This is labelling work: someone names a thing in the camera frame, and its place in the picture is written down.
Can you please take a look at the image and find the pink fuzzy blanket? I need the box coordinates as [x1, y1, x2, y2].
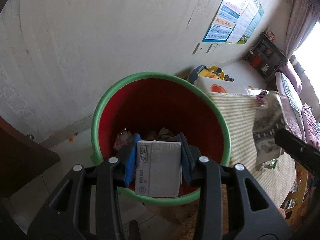
[302, 103, 319, 150]

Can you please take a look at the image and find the teal cartoon chart poster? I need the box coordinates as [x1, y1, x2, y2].
[238, 5, 264, 44]

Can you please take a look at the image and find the green clear candy wrapper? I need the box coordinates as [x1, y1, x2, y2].
[261, 159, 278, 171]

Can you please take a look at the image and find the purple pillow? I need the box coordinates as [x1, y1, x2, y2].
[280, 60, 303, 94]

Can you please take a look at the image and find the dark corner shelf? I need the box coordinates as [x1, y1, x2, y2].
[244, 33, 287, 83]

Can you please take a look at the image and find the white quilted blanket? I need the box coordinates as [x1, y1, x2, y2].
[275, 72, 306, 142]

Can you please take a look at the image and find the maroon snack bag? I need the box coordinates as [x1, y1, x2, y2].
[256, 90, 268, 105]

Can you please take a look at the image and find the red bin with green rim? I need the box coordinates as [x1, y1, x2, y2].
[91, 72, 231, 208]

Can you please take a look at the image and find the dark wooden furniture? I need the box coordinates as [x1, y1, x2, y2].
[0, 119, 60, 198]

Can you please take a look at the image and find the white table chart poster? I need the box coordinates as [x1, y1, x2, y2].
[224, 0, 260, 43]

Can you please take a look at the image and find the lilac window curtain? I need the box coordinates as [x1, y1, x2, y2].
[285, 0, 319, 59]

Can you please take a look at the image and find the blue learning chart poster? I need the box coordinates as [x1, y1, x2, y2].
[202, 0, 244, 43]

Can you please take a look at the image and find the grey patterned carton box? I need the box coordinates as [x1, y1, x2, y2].
[135, 140, 182, 198]

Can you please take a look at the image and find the white wall socket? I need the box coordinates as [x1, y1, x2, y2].
[193, 43, 202, 55]
[207, 43, 218, 53]

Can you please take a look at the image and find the yellow toy vehicle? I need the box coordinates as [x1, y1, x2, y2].
[187, 65, 234, 84]

